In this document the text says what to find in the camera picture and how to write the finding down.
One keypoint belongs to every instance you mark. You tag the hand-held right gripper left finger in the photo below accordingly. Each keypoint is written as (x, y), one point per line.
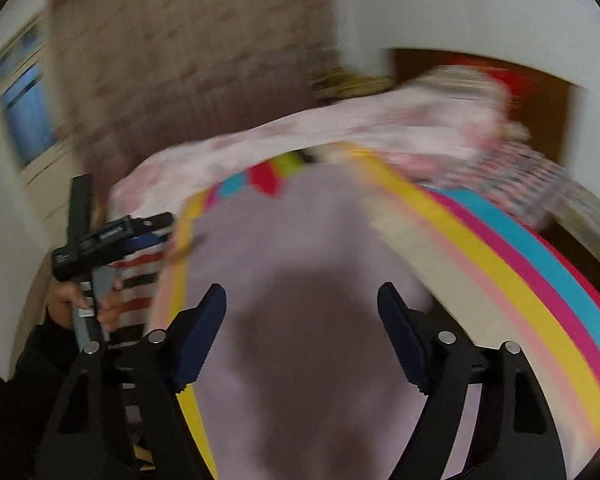
(202, 340)

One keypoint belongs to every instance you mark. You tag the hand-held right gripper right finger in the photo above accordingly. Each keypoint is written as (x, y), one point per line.
(402, 330)

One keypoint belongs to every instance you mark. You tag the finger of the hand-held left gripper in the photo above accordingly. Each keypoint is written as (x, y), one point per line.
(152, 222)
(140, 244)

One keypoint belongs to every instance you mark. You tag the person's left hand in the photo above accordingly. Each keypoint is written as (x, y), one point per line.
(62, 300)

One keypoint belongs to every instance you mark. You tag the rainbow striped blanket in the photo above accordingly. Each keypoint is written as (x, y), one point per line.
(505, 280)

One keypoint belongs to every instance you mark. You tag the window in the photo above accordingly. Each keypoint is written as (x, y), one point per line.
(25, 105)

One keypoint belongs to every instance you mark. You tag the brown floral curtain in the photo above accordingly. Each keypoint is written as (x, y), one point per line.
(180, 35)

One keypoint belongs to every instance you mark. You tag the pink floral quilt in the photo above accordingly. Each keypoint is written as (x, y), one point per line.
(355, 125)

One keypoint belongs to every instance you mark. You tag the yellow black patterned cloth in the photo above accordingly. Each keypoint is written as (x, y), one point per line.
(345, 85)

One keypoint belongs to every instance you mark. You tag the dark wooden headboard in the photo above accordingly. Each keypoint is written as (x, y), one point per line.
(545, 105)

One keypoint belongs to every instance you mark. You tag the red embroidered pillow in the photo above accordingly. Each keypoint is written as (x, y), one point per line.
(517, 82)

